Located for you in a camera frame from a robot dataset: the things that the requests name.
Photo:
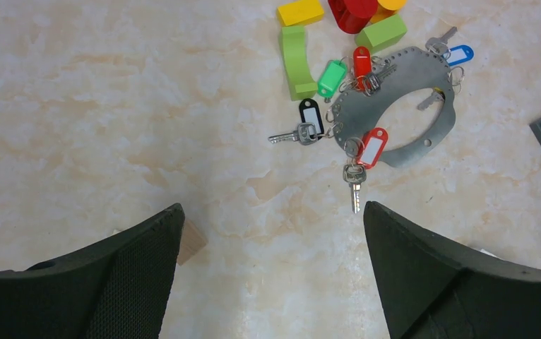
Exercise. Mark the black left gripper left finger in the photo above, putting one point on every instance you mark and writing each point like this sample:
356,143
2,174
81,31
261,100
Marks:
115,288

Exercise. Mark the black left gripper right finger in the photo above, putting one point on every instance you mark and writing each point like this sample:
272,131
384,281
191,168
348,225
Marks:
433,287

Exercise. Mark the red key tag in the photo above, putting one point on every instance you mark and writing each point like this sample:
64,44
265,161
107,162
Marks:
361,65
373,144

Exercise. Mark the perforated metal keyring plate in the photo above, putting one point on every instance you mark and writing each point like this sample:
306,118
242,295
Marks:
409,70

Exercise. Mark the green key tag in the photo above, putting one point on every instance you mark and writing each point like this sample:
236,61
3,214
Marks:
331,78

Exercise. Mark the small wooden hexagon block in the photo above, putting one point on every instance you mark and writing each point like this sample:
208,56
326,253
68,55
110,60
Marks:
193,240

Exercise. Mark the silver key near red tag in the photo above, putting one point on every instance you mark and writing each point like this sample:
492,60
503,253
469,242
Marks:
355,175

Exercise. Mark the silver key near black tag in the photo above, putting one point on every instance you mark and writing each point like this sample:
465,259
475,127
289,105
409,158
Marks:
305,134

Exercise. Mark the black key tag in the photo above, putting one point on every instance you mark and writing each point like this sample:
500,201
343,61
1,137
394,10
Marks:
310,113

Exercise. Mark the blue key tag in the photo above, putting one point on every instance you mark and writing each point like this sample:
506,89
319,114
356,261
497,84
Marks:
459,54

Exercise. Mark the green rectangular block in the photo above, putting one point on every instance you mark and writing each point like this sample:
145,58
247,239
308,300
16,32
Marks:
381,35

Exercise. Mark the orange round block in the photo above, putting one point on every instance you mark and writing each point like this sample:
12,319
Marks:
387,8

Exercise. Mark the red cylinder block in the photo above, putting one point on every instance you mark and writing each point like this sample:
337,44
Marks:
352,16

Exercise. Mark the yellow rectangular block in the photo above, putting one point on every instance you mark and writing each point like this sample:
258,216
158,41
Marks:
302,12

